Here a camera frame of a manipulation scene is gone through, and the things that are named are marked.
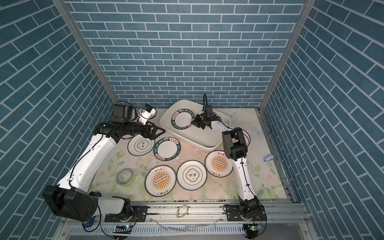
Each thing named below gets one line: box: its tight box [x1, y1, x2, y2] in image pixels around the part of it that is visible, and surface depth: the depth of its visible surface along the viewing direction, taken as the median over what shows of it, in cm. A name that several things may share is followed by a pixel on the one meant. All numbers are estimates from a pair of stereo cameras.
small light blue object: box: [264, 154, 274, 162], surface depth 94 cm
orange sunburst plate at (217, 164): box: [205, 150, 234, 178], surface depth 93 cm
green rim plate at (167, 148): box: [153, 137, 182, 161], surface depth 98 cm
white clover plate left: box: [127, 134, 155, 157], surface depth 100 cm
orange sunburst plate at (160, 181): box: [144, 165, 177, 198], surface depth 86 cm
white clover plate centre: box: [176, 160, 208, 191], surface depth 88 cm
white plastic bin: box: [159, 99, 231, 152], surface depth 110 cm
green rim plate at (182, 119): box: [171, 108, 195, 130], surface depth 113 cm
